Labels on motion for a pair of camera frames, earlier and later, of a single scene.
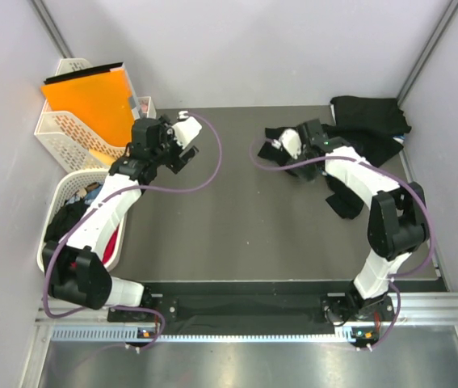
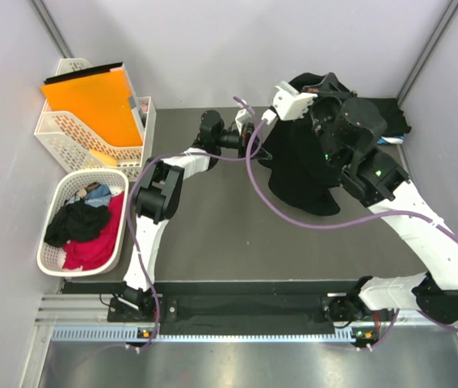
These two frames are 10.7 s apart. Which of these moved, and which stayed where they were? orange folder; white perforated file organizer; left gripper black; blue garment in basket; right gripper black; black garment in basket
Moved: left gripper black; right gripper black
Stayed: white perforated file organizer; orange folder; blue garment in basket; black garment in basket
